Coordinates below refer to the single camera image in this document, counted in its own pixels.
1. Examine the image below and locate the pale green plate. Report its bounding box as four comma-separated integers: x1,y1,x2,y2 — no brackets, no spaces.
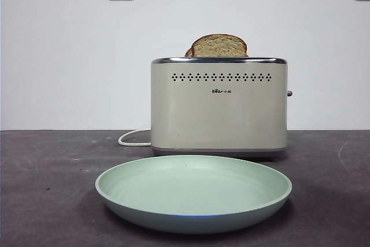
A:
95,154,293,235

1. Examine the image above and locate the large wholemeal bread slice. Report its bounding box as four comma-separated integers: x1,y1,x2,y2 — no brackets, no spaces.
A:
191,34,248,57

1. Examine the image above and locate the cream steel toaster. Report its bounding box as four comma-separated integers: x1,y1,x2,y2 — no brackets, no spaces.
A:
150,56,293,161

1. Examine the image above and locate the white toaster power cord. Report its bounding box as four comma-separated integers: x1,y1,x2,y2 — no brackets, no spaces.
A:
117,129,152,146

